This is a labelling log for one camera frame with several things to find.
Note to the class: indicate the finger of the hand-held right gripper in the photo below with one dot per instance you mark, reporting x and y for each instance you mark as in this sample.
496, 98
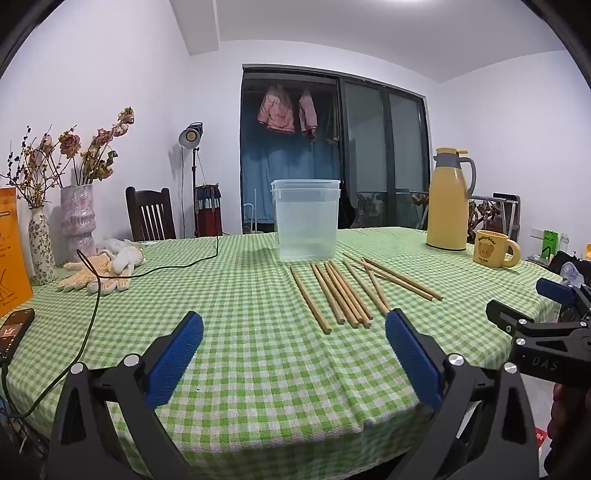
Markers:
554, 289
505, 314

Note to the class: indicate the dried twig bouquet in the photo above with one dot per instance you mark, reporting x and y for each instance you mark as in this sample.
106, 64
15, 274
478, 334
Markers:
36, 194

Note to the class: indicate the green checked tablecloth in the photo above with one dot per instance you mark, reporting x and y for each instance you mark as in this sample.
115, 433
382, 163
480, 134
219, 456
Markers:
258, 369

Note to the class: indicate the black bag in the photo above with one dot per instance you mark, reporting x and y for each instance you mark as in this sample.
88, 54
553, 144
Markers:
346, 214

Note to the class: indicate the yellow thermos jug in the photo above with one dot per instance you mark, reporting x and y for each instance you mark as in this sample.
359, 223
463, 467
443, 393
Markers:
445, 207

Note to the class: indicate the white wall socket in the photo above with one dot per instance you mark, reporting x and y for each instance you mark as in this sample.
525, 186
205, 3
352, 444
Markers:
534, 233

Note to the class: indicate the large pink padded jacket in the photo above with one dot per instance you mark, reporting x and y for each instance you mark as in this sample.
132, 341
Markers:
276, 113

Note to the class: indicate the blue curtain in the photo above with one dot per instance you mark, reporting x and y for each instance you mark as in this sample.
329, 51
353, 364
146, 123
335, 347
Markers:
258, 175

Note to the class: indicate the white knit work glove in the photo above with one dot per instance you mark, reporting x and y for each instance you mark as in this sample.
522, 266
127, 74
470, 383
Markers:
127, 258

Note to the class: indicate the dark wooden chair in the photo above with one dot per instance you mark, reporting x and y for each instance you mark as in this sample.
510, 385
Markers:
147, 196

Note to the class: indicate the bunch of wooden chopsticks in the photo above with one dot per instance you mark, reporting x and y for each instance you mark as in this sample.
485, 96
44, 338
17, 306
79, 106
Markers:
344, 300

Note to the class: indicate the yellow bear mug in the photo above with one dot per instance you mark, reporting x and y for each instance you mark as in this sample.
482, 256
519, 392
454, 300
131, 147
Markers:
489, 249

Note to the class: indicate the dark framed sliding glass door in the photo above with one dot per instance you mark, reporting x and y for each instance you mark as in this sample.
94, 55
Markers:
369, 147

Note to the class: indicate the metal drying rack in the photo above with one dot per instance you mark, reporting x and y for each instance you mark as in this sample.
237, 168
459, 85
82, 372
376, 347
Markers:
485, 212

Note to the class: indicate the orange book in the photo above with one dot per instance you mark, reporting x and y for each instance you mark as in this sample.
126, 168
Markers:
11, 254

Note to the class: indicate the black phone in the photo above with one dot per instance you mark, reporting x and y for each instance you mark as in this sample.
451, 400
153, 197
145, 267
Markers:
14, 330

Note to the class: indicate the white crumpled cloth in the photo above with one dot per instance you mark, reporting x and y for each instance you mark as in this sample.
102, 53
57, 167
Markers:
111, 243

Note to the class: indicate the person's right hand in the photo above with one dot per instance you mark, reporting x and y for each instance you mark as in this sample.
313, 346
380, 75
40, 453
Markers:
570, 415

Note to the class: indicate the grey cloth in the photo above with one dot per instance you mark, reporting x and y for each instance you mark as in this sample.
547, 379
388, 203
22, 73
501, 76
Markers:
572, 273

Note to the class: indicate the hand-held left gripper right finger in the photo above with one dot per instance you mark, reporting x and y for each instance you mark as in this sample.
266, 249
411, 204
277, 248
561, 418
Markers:
413, 357

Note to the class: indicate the black folding chair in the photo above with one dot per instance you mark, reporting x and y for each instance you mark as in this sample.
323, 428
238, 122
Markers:
556, 263

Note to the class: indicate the clear plastic container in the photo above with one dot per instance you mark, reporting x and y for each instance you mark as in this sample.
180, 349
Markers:
304, 221

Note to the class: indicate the red container with tassels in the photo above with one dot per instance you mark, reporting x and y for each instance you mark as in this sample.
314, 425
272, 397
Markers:
207, 221

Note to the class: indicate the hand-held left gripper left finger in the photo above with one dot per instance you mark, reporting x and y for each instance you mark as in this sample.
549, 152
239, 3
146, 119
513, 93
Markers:
178, 355

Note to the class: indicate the small pink padded jacket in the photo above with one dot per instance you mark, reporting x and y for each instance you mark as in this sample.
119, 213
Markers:
308, 113

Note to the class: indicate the pink speckled ceramic vase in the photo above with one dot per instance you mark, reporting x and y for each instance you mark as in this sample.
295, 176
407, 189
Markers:
76, 221

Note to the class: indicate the slim floral vase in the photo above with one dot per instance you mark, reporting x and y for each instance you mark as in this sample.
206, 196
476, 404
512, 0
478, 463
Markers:
41, 249

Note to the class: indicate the green paper bag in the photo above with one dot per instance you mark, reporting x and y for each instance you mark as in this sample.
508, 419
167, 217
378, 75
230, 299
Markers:
550, 242

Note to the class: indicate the studio light on stand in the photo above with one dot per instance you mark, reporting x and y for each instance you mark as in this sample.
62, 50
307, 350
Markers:
189, 134

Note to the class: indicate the dried rose bouquet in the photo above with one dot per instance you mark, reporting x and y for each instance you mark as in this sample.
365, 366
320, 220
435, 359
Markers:
69, 143

